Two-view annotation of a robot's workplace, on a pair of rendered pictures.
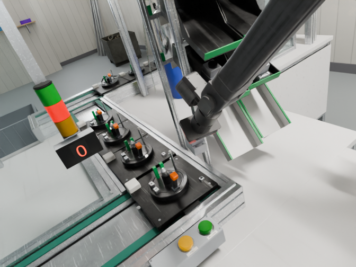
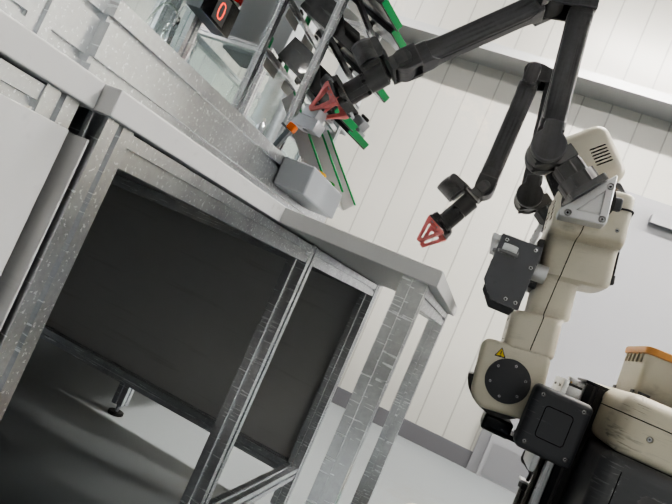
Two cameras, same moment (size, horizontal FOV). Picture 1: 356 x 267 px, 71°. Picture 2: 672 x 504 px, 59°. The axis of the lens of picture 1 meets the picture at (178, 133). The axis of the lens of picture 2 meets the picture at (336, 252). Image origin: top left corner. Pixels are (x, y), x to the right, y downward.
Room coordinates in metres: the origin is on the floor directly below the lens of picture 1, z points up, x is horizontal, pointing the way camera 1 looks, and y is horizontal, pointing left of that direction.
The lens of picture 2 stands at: (-0.51, 0.90, 0.76)
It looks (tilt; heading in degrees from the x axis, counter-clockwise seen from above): 3 degrees up; 313
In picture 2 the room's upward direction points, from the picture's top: 24 degrees clockwise
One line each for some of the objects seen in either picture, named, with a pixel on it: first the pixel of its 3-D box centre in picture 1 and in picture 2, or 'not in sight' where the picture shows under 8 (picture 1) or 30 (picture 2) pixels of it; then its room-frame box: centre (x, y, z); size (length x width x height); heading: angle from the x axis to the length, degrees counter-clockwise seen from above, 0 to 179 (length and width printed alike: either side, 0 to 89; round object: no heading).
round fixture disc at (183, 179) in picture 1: (168, 183); not in sight; (0.65, 0.08, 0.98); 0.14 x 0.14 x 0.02
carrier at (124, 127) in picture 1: (114, 129); not in sight; (1.10, 0.30, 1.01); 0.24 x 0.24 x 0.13; 25
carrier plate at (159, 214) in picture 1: (169, 187); not in sight; (0.65, 0.08, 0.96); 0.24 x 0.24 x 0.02; 25
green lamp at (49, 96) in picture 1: (47, 94); not in sight; (0.68, 0.30, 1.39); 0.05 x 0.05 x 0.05
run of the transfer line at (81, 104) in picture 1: (167, 65); not in sight; (2.18, -0.09, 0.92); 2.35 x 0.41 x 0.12; 115
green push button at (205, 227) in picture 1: (205, 228); not in sight; (0.45, 0.00, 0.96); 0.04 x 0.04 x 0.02
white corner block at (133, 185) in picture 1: (133, 187); not in sight; (0.70, 0.21, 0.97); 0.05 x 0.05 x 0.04; 25
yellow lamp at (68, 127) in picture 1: (65, 125); not in sight; (0.68, 0.30, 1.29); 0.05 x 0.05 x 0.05
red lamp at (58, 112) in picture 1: (57, 110); not in sight; (0.68, 0.30, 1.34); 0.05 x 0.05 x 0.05
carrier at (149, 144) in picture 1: (134, 148); not in sight; (0.88, 0.19, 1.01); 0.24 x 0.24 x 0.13; 25
